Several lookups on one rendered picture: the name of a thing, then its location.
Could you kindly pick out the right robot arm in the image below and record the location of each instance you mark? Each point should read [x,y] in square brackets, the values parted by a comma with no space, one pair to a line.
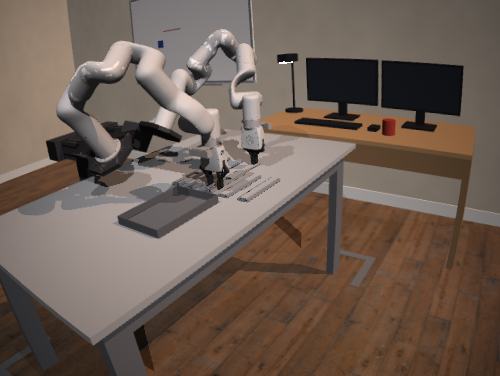
[149,74]

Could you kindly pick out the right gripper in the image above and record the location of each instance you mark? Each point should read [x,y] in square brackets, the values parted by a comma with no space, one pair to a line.
[216,164]

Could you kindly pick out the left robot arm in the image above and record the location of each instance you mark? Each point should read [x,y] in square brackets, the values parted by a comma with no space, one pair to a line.
[244,57]

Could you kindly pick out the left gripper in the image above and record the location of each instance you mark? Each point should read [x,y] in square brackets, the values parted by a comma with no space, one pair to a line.
[253,141]

